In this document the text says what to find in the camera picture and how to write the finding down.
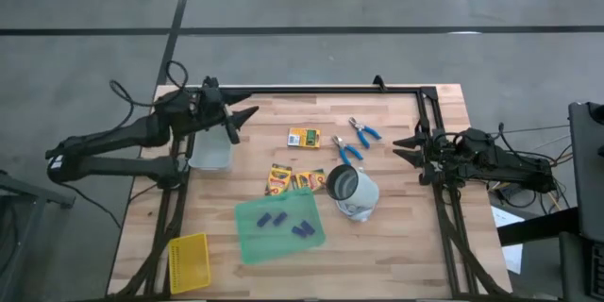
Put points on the grey metal cart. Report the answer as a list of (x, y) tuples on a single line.
[(38, 193)]

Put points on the black aluminium rig frame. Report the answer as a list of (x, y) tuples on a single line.
[(330, 90)]

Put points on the white plastic bin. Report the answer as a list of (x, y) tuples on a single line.
[(211, 151)]

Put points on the black side desk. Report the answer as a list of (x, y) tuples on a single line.
[(587, 174)]

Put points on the yellow perforated plastic basket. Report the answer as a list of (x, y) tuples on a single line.
[(189, 264)]

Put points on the blue eraser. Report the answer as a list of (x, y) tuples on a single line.
[(308, 227), (280, 219), (298, 231), (264, 220)]

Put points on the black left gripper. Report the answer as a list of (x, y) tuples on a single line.
[(214, 115)]

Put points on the white metal mug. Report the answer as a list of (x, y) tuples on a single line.
[(358, 189)]

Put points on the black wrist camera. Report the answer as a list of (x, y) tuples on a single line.
[(472, 139), (210, 88)]

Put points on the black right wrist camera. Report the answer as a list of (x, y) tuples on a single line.
[(472, 139)]

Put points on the green translucent plastic tray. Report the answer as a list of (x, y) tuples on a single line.
[(278, 245)]

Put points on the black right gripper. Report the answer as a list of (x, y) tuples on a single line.
[(436, 156)]

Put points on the yellow Crayola crayon box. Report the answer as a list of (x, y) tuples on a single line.
[(278, 180), (310, 180), (304, 138)]

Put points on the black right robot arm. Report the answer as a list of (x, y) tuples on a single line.
[(509, 165)]

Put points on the white paper sheet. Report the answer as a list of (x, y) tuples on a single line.
[(507, 217)]

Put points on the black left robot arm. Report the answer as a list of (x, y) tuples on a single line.
[(118, 137)]

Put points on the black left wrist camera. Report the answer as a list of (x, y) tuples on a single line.
[(210, 88)]

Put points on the black desk beam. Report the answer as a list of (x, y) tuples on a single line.
[(538, 226)]

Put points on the black table clamp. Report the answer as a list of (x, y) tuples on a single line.
[(379, 82)]

